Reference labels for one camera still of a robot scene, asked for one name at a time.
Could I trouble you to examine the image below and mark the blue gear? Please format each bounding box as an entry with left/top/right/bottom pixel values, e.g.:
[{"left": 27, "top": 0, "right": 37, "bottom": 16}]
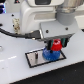
[{"left": 42, "top": 48, "right": 60, "bottom": 61}]

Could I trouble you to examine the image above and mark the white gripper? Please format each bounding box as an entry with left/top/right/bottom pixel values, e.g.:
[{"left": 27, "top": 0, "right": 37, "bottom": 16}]
[{"left": 39, "top": 19, "right": 73, "bottom": 52}]

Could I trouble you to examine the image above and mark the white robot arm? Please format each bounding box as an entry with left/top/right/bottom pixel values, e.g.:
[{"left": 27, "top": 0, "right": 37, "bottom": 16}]
[{"left": 20, "top": 0, "right": 84, "bottom": 50}]

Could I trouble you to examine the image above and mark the beige electrical connector block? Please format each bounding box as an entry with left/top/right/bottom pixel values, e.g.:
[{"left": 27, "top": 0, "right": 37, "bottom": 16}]
[{"left": 12, "top": 18, "right": 20, "bottom": 34}]

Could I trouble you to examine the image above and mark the black cable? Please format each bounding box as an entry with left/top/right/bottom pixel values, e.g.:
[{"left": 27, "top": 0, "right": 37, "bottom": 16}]
[{"left": 0, "top": 28, "right": 43, "bottom": 42}]

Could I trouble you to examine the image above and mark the red gear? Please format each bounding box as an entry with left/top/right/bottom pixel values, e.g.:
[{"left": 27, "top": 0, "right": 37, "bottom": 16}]
[{"left": 51, "top": 39, "right": 62, "bottom": 51}]

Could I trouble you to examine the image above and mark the black peg base plate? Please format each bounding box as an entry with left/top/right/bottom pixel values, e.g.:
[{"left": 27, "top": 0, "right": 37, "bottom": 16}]
[{"left": 25, "top": 48, "right": 66, "bottom": 68}]

